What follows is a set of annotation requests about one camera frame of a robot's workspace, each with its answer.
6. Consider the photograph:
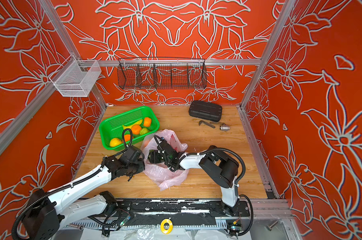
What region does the pink plastic bag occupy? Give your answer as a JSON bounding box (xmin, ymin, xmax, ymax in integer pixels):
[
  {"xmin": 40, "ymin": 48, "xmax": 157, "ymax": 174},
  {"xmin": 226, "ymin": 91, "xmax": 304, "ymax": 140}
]
[{"xmin": 140, "ymin": 129, "xmax": 189, "ymax": 191}]

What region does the yellow orange mango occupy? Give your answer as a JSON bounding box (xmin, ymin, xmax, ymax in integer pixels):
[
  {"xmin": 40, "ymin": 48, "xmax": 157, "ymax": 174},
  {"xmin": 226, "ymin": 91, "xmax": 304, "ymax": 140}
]
[{"xmin": 109, "ymin": 138, "xmax": 123, "ymax": 148}]

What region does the green fruit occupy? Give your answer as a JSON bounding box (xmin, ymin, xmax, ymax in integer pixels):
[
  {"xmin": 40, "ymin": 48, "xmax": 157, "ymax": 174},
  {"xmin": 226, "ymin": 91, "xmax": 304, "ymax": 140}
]
[{"xmin": 139, "ymin": 128, "xmax": 150, "ymax": 136}]

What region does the orange fruit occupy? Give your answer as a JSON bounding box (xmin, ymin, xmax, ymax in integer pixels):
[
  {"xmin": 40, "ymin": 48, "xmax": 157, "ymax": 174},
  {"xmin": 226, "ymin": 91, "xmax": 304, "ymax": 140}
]
[
  {"xmin": 143, "ymin": 117, "xmax": 152, "ymax": 128},
  {"xmin": 131, "ymin": 125, "xmax": 142, "ymax": 135},
  {"xmin": 124, "ymin": 134, "xmax": 132, "ymax": 143}
]

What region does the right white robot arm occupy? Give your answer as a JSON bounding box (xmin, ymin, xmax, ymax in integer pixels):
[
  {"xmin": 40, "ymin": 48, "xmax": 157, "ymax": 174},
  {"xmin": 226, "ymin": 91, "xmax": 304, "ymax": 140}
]
[{"xmin": 148, "ymin": 138, "xmax": 249, "ymax": 217}]

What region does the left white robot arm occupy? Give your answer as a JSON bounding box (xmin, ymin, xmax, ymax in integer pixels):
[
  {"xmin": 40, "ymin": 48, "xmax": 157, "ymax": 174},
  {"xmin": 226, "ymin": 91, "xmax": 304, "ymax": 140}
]
[{"xmin": 11, "ymin": 140, "xmax": 145, "ymax": 240}]

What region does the green plastic basket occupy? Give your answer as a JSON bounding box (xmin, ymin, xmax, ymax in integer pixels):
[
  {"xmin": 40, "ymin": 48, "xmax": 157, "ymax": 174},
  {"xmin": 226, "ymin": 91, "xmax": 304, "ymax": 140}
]
[{"xmin": 99, "ymin": 106, "xmax": 160, "ymax": 151}]

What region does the yellow banana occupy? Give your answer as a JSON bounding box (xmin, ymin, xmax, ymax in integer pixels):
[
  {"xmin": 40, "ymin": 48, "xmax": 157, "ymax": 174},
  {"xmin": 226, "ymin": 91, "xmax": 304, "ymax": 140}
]
[{"xmin": 123, "ymin": 119, "xmax": 143, "ymax": 130}]

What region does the black hex key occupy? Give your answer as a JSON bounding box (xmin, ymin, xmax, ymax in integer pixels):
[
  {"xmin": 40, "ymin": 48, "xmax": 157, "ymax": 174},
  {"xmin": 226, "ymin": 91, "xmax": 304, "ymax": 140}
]
[{"xmin": 199, "ymin": 121, "xmax": 216, "ymax": 129}]

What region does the black plastic case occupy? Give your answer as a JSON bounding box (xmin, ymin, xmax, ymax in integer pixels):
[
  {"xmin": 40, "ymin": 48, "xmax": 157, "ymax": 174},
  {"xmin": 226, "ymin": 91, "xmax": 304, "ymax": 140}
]
[{"xmin": 189, "ymin": 100, "xmax": 223, "ymax": 122}]

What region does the metal drill chuck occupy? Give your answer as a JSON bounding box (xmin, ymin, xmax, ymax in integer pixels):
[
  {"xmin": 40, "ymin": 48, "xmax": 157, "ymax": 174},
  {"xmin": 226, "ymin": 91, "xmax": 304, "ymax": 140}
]
[{"xmin": 220, "ymin": 124, "xmax": 231, "ymax": 132}]

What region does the yellow tape roll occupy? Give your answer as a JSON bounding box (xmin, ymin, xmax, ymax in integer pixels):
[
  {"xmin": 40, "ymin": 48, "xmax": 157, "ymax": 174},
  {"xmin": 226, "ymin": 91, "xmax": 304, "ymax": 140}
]
[{"xmin": 160, "ymin": 219, "xmax": 174, "ymax": 235}]

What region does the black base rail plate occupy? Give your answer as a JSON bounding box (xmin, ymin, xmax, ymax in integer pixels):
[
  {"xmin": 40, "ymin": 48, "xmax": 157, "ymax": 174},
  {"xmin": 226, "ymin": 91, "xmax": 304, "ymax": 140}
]
[{"xmin": 116, "ymin": 199, "xmax": 251, "ymax": 218}]

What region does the black wire wall basket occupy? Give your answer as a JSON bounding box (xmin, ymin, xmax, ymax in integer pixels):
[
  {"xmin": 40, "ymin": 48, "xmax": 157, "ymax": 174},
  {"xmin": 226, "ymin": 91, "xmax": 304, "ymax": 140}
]
[{"xmin": 117, "ymin": 58, "xmax": 208, "ymax": 90}]

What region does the white mesh wall basket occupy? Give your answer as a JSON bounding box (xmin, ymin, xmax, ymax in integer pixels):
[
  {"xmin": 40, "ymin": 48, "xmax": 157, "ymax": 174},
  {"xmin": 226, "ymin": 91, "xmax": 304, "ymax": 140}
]
[{"xmin": 50, "ymin": 60, "xmax": 101, "ymax": 97}]

